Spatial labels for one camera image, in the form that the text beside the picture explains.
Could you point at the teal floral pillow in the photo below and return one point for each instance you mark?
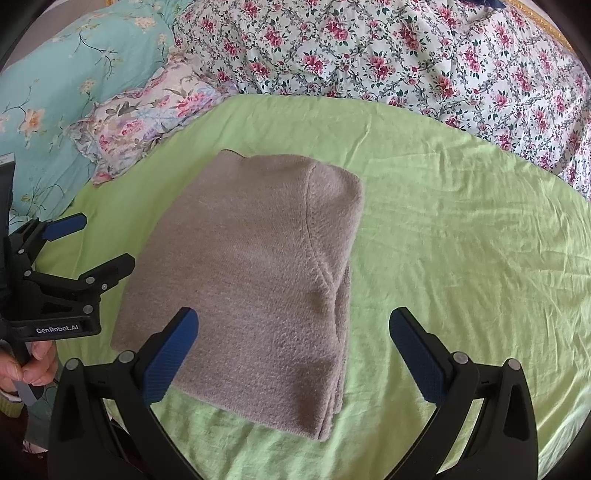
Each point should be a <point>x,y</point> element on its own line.
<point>60,97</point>

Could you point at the beige knit sweater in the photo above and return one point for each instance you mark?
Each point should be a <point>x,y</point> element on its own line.
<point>244,286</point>

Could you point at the white pink floral quilt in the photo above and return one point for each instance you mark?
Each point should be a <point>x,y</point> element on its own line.
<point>406,60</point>

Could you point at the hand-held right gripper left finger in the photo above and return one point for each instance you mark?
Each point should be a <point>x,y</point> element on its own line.
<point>171,355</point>

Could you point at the ruffled pastel floral pillow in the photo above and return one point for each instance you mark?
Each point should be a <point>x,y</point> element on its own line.
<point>138,120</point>

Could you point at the person's left hand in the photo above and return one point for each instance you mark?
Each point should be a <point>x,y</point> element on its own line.
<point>39,362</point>

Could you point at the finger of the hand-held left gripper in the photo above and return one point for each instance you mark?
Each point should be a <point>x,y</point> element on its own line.
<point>104,272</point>
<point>67,226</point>

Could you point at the golden bed frame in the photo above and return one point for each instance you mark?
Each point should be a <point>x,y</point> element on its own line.
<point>540,18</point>

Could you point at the light green bedsheet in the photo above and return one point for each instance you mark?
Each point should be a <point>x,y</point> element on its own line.
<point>452,258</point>

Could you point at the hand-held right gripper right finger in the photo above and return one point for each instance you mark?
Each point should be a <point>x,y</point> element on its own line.
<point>422,360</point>

